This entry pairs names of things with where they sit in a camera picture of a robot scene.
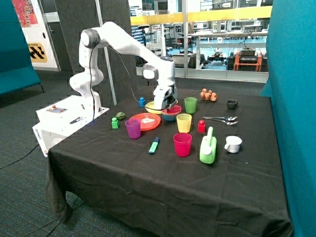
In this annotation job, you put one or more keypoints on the teal sofa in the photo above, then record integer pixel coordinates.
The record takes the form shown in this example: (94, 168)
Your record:
(16, 70)

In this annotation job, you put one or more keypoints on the blue plastic bowl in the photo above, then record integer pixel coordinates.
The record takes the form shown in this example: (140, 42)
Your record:
(169, 117)

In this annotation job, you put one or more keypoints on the orange plastic plate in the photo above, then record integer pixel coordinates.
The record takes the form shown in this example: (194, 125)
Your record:
(148, 121)

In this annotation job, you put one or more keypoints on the black tablecloth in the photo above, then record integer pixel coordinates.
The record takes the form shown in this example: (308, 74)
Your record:
(239, 195)

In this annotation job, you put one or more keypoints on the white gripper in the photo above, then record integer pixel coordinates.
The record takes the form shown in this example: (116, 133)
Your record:
(165, 97)

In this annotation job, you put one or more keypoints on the pink plastic cup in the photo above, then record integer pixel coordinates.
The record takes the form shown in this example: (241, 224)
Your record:
(182, 144)

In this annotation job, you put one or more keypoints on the pink plastic bowl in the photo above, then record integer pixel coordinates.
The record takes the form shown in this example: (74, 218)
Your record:
(176, 109)

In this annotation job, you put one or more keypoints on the orange mobile robot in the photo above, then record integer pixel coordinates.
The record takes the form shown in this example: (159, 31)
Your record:
(248, 59)

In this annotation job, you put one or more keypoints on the green highlighter pen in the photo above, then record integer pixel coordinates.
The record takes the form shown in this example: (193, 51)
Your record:
(154, 146)

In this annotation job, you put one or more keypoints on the white ceramic mug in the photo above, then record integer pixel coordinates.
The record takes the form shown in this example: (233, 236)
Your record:
(233, 144)

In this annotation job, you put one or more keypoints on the teal partition wall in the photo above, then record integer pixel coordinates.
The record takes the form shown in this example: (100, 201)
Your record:
(291, 85)

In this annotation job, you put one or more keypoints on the green toy watering can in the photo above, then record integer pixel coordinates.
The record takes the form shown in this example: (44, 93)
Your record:
(208, 147)

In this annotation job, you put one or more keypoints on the dark green toy vegetable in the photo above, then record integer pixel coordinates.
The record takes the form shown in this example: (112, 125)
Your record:
(120, 116)

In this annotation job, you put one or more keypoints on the upper metal spoon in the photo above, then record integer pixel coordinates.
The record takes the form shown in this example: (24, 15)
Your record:
(222, 118)

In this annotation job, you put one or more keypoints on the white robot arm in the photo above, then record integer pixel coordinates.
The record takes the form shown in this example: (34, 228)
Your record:
(160, 69)

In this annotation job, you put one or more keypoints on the small black bowl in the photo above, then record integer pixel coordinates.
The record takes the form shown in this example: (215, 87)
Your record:
(232, 104)

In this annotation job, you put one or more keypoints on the yellow plastic plate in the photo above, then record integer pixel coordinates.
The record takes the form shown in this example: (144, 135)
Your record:
(150, 107)

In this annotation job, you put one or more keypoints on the red wall poster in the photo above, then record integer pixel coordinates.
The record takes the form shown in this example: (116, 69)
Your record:
(25, 13)

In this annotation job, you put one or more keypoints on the yellow plastic cup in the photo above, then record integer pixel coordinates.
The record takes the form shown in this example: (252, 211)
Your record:
(184, 122)

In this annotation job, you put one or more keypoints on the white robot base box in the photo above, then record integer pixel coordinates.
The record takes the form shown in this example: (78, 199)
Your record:
(63, 118)

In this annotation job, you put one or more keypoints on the green toy block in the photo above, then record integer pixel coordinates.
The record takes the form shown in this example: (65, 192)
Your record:
(115, 123)

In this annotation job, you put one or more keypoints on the metal spoon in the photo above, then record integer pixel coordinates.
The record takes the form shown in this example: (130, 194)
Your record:
(222, 118)
(227, 122)

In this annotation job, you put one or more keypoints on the orange toy potatoes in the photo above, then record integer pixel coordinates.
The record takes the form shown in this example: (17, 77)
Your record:
(208, 95)

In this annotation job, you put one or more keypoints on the yellow black sign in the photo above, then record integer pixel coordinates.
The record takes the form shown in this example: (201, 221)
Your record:
(37, 53)

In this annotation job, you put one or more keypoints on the blue toy block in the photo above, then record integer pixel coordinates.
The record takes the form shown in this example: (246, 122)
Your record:
(142, 102)

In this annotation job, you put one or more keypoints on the green plastic cup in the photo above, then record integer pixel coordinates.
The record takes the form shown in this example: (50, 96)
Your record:
(190, 105)

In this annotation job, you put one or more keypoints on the red toy block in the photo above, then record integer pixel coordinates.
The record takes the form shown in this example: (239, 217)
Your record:
(201, 126)

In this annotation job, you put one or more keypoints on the lower metal spoon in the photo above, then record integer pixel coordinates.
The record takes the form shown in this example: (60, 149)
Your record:
(227, 122)

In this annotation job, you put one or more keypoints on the purple plastic cup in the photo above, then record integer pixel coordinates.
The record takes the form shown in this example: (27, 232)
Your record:
(133, 127)

